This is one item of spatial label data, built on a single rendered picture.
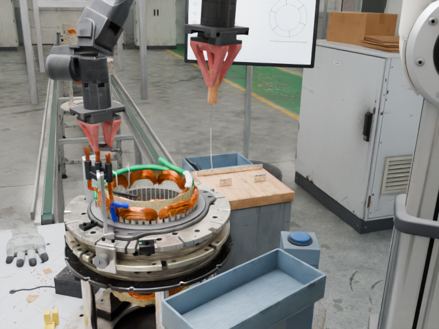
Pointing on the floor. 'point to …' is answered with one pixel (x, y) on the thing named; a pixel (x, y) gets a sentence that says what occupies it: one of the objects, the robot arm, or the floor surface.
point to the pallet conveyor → (40, 192)
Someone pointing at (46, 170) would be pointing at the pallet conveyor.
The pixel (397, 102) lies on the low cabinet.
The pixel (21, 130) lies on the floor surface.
